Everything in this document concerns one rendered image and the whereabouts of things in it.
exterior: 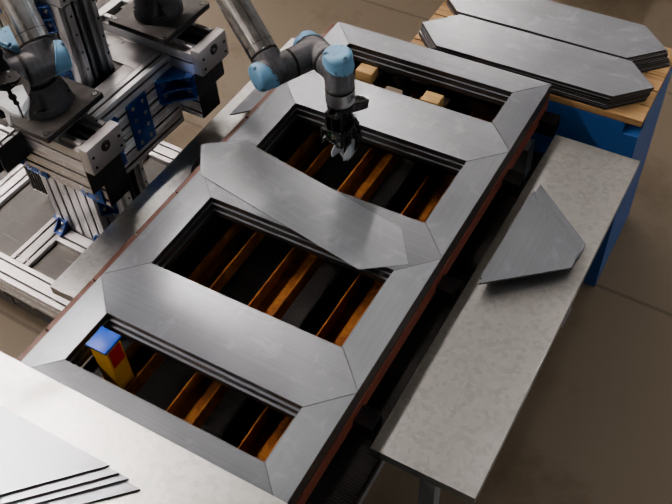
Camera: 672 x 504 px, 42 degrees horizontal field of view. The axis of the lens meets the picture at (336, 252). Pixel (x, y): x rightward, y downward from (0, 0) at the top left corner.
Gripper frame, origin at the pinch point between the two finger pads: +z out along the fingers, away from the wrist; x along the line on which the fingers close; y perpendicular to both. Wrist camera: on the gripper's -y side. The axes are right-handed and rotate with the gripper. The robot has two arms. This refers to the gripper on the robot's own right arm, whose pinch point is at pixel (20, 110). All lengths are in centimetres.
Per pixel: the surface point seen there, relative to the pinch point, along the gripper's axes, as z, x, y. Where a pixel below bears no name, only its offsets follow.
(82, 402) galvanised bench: 41, 9, 42
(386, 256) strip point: 32, -74, 49
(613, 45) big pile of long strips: -1, -183, 36
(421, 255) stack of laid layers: 36, -81, 48
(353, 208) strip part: 13, -76, 49
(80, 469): 56, 15, 41
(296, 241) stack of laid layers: 11, -60, 55
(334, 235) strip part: 18, -67, 50
